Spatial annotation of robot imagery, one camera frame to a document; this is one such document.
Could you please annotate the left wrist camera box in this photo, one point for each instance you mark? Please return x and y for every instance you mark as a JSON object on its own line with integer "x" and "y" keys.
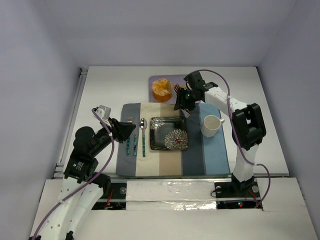
{"x": 103, "y": 112}

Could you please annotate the orange frosted round cake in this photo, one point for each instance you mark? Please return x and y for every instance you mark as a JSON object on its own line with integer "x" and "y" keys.
{"x": 162, "y": 90}

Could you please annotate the lilac plastic tray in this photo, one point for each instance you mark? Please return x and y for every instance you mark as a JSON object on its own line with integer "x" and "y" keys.
{"x": 173, "y": 78}

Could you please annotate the aluminium rail frame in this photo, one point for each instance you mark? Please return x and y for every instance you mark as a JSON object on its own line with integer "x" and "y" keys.
{"x": 63, "y": 155}

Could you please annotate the striped cloth placemat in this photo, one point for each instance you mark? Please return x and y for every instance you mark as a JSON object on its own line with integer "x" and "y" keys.
{"x": 204, "y": 155}

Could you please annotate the white mug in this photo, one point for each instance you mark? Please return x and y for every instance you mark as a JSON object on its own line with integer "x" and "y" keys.
{"x": 211, "y": 124}

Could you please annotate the fork with teal handle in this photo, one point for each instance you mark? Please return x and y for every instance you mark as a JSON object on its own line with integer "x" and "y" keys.
{"x": 129, "y": 120}

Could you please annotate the black floral square plate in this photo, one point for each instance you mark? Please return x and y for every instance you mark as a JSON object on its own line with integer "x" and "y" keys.
{"x": 168, "y": 133}

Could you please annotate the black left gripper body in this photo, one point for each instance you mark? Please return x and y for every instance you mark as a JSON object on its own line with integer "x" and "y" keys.
{"x": 114, "y": 129}

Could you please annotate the spoon with teal handle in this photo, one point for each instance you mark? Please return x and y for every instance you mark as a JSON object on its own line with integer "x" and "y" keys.
{"x": 143, "y": 126}

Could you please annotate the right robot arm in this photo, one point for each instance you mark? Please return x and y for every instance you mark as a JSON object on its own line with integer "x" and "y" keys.
{"x": 247, "y": 123}

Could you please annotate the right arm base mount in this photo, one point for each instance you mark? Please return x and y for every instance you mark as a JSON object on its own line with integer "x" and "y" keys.
{"x": 228, "y": 196}

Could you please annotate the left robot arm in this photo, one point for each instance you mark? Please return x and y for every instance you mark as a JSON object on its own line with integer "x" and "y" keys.
{"x": 82, "y": 185}

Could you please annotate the knife with teal handle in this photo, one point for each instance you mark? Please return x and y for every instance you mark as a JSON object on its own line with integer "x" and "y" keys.
{"x": 135, "y": 145}

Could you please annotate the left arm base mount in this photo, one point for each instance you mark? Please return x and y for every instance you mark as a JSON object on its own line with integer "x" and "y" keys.
{"x": 114, "y": 200}

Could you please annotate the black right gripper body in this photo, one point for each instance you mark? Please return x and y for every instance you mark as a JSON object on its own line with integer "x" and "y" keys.
{"x": 184, "y": 97}

